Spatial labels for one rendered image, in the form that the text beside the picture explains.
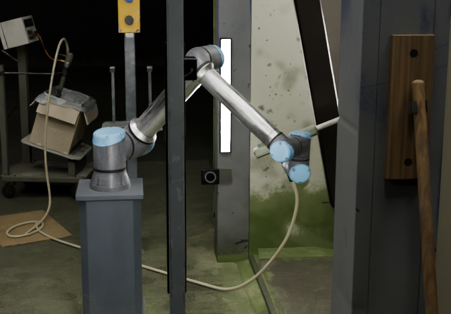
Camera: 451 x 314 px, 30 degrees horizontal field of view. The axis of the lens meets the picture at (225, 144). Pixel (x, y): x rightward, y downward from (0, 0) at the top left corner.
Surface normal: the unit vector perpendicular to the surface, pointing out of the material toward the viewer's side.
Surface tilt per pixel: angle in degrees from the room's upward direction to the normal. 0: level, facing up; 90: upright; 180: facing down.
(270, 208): 90
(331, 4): 90
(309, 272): 0
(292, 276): 0
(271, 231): 90
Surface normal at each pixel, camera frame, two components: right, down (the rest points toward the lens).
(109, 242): 0.11, 0.22
